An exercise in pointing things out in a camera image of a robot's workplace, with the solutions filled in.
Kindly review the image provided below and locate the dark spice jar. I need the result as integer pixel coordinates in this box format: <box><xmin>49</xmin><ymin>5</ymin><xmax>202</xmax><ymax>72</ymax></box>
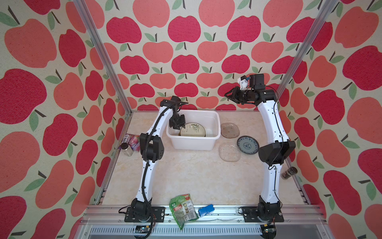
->
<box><xmin>281</xmin><ymin>167</ymin><xmax>298</xmax><ymax>180</ymax></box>

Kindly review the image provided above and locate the blue white porcelain plate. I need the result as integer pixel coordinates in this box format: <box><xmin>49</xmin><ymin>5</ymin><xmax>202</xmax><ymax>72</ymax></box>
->
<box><xmin>237</xmin><ymin>135</ymin><xmax>260</xmax><ymax>155</ymax></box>

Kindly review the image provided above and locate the left aluminium frame post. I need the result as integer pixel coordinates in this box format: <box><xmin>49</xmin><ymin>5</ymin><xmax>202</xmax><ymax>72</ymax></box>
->
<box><xmin>73</xmin><ymin>0</ymin><xmax>133</xmax><ymax>114</ymax></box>

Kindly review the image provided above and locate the white plastic bin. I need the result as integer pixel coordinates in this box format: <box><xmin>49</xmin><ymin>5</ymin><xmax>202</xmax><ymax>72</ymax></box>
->
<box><xmin>166</xmin><ymin>110</ymin><xmax>221</xmax><ymax>150</ymax></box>

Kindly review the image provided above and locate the green snack packet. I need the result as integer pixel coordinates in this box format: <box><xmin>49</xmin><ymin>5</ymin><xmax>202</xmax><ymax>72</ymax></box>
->
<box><xmin>169</xmin><ymin>194</ymin><xmax>199</xmax><ymax>230</ymax></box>

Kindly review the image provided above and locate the small jar black lid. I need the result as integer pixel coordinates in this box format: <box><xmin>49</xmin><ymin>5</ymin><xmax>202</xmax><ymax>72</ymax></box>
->
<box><xmin>120</xmin><ymin>142</ymin><xmax>134</xmax><ymax>157</ymax></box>

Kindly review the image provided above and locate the clear pink glass plate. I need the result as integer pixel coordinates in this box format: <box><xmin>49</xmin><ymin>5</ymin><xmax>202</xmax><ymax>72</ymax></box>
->
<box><xmin>219</xmin><ymin>143</ymin><xmax>241</xmax><ymax>162</ymax></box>

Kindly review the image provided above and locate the right aluminium frame post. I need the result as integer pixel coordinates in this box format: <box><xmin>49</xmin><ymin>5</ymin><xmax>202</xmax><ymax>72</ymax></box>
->
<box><xmin>274</xmin><ymin>0</ymin><xmax>339</xmax><ymax>107</ymax></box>

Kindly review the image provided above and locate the purple snack bag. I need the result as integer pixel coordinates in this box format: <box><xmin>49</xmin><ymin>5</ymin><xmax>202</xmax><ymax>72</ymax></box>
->
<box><xmin>120</xmin><ymin>133</ymin><xmax>140</xmax><ymax>151</ymax></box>

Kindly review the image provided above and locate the blue small box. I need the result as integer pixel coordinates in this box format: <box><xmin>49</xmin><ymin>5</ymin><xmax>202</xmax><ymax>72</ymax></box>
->
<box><xmin>198</xmin><ymin>204</ymin><xmax>215</xmax><ymax>217</ymax></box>

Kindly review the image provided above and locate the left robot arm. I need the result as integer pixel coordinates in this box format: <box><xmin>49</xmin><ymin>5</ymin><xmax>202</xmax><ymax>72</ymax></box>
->
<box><xmin>130</xmin><ymin>96</ymin><xmax>188</xmax><ymax>222</ymax></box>

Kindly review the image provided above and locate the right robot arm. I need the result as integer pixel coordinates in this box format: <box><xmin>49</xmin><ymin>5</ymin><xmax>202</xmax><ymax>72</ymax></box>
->
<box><xmin>224</xmin><ymin>87</ymin><xmax>295</xmax><ymax>223</ymax></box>

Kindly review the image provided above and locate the beige willow pattern plate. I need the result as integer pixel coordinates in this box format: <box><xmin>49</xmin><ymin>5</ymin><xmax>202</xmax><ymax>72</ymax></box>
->
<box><xmin>180</xmin><ymin>122</ymin><xmax>206</xmax><ymax>137</ymax></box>

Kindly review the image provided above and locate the aluminium frame post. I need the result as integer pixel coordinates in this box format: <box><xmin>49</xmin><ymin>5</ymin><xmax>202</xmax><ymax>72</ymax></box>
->
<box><xmin>274</xmin><ymin>0</ymin><xmax>339</xmax><ymax>107</ymax></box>
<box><xmin>73</xmin><ymin>0</ymin><xmax>133</xmax><ymax>114</ymax></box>

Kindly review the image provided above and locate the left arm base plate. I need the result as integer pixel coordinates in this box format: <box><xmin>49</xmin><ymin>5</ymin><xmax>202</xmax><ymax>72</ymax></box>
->
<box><xmin>124</xmin><ymin>206</ymin><xmax>166</xmax><ymax>223</ymax></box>

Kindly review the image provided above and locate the aluminium front rail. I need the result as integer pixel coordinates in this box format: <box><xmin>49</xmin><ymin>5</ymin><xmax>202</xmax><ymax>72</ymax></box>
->
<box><xmin>73</xmin><ymin>205</ymin><xmax>334</xmax><ymax>239</ymax></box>

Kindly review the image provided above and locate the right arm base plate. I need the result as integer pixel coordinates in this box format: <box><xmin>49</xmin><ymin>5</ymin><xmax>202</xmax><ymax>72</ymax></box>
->
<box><xmin>238</xmin><ymin>207</ymin><xmax>285</xmax><ymax>223</ymax></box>

